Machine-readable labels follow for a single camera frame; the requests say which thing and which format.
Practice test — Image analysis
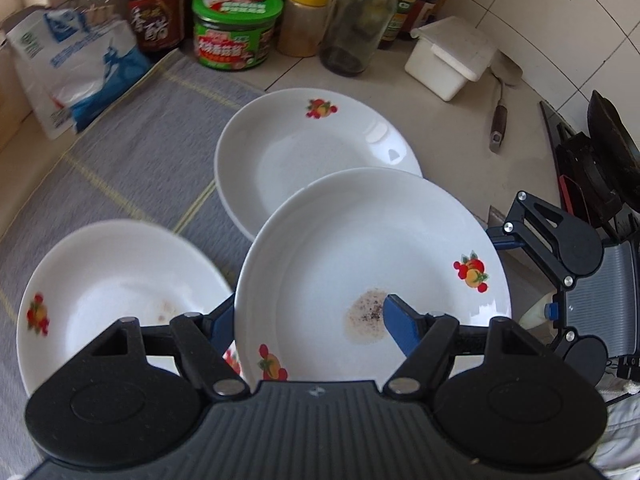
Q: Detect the grey checked towel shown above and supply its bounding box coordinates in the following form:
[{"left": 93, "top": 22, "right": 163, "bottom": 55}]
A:
[{"left": 0, "top": 52, "right": 266, "bottom": 471}]

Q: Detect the white and blue plastic bag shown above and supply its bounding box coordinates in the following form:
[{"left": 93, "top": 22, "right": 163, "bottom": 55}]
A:
[{"left": 5, "top": 6, "right": 152, "bottom": 141}]

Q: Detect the green lid food tub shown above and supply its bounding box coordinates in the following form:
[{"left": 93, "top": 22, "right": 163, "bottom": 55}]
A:
[{"left": 192, "top": 0, "right": 285, "bottom": 72}]

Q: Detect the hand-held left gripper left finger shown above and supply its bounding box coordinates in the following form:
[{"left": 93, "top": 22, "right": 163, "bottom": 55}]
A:
[{"left": 87, "top": 293, "right": 252, "bottom": 403}]

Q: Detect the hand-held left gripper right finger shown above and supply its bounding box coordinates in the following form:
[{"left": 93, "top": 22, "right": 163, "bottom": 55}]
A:
[{"left": 381, "top": 294, "right": 540, "bottom": 404}]

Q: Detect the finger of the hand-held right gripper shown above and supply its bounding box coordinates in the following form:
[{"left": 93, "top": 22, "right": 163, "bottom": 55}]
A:
[
  {"left": 485, "top": 191, "right": 576, "bottom": 289},
  {"left": 545, "top": 300, "right": 578, "bottom": 356}
]

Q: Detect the person's white clothing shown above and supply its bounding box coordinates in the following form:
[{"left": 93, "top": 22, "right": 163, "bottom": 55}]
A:
[{"left": 595, "top": 384, "right": 640, "bottom": 463}]

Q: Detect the clear glass bottle red cap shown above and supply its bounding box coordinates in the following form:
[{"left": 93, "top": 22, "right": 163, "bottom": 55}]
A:
[{"left": 320, "top": 0, "right": 399, "bottom": 77}]

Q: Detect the white plastic seasoning box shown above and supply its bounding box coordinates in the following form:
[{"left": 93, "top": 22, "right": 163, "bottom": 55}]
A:
[{"left": 404, "top": 16, "right": 496, "bottom": 102}]

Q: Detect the dark vinegar bottle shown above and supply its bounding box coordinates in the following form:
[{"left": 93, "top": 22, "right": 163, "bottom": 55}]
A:
[{"left": 126, "top": 0, "right": 187, "bottom": 54}]

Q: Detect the yellow lid spice jar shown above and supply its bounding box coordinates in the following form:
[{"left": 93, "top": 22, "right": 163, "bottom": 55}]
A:
[{"left": 277, "top": 0, "right": 332, "bottom": 58}]

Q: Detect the metal spatula dark handle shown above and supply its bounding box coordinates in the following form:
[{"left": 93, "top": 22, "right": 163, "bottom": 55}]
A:
[{"left": 488, "top": 54, "right": 524, "bottom": 152}]

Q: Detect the white fruit-print plate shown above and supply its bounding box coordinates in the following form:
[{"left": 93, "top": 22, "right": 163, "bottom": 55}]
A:
[
  {"left": 16, "top": 220, "right": 242, "bottom": 396},
  {"left": 234, "top": 167, "right": 512, "bottom": 383},
  {"left": 214, "top": 88, "right": 424, "bottom": 242}
]

